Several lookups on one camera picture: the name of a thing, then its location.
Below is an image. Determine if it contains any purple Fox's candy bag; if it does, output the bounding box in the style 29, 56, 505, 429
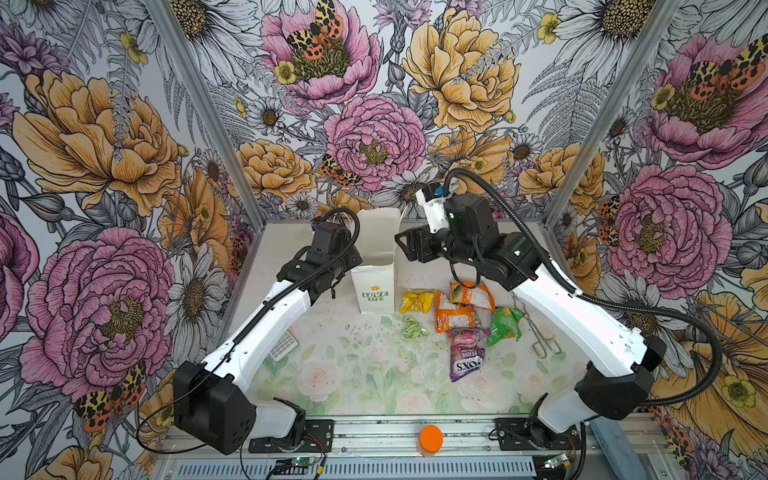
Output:
448, 328, 489, 382

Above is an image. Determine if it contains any green circuit board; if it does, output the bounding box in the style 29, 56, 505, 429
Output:
542, 453, 571, 469
275, 456, 321, 470

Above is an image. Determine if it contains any white paper bag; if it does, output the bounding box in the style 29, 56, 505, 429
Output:
351, 207, 401, 314

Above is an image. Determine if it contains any yellow snack packet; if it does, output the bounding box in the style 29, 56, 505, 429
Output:
399, 289, 435, 314

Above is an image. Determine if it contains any orange white snack packet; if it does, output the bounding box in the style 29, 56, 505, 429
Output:
435, 291, 481, 333

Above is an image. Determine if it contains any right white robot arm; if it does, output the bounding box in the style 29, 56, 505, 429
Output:
395, 183, 666, 448

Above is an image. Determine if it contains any aluminium front rail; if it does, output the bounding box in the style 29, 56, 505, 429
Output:
164, 413, 671, 458

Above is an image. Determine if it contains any left black cable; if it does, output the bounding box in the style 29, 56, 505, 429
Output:
135, 207, 361, 455

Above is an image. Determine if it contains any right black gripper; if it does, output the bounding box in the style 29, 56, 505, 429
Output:
394, 223, 480, 265

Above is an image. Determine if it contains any white calculator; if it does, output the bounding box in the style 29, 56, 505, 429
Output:
269, 331, 299, 363

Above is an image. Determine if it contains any green snack packet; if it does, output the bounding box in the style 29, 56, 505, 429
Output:
487, 307, 523, 346

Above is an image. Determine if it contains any right black corrugated cable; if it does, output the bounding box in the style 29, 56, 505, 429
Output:
442, 167, 723, 408

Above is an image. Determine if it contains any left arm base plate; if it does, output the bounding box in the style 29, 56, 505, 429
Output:
247, 419, 335, 454

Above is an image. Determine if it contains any right green circuit board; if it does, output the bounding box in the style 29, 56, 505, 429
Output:
542, 453, 571, 469

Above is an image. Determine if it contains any small green candy wrapper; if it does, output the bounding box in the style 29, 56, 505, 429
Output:
402, 316, 429, 339

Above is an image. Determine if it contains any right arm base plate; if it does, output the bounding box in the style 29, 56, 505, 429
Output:
493, 417, 582, 452

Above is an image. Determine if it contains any left green circuit board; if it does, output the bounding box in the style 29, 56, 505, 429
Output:
275, 456, 321, 470

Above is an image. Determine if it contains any orange snack packet rear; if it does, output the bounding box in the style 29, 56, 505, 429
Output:
449, 281, 496, 311

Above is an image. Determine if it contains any orange round button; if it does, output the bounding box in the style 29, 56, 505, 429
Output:
418, 424, 444, 457

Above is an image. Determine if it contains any grey blue padded object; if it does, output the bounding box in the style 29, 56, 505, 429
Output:
589, 417, 645, 480

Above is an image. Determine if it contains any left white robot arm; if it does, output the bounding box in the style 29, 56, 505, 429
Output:
172, 210, 362, 454

